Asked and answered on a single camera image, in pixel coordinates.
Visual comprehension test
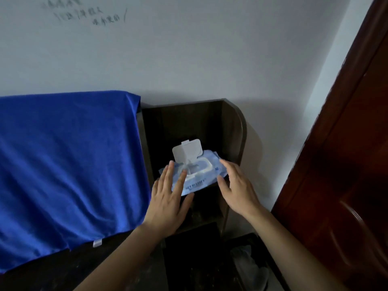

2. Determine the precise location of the person's left forearm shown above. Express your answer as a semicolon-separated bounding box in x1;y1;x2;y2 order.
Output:
74;223;167;291

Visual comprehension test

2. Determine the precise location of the person's right forearm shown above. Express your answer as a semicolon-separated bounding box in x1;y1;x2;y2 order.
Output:
246;205;349;291

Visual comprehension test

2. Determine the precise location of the blue towel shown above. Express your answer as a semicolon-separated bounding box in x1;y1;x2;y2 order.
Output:
0;90;151;274

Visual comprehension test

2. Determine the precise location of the person's left hand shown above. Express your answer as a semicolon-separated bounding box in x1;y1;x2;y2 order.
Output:
142;161;195;237

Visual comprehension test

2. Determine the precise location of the person's right hand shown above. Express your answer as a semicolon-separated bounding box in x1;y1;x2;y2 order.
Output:
216;159;263;219

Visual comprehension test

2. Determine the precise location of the blue wet wipes pack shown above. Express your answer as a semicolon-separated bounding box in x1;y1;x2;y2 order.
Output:
158;139;228;197

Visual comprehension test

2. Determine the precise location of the reddish brown wooden door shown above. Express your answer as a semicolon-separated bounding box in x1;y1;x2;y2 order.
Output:
271;0;388;291

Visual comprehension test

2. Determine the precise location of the dark wooden shelf unit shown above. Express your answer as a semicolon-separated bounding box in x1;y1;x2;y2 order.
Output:
136;98;247;237

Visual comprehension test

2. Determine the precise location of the black trash bin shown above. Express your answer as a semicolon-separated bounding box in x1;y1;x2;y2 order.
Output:
224;233;290;291

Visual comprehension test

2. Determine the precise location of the clear plastic bin bag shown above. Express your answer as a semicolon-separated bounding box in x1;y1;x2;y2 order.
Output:
230;245;270;291

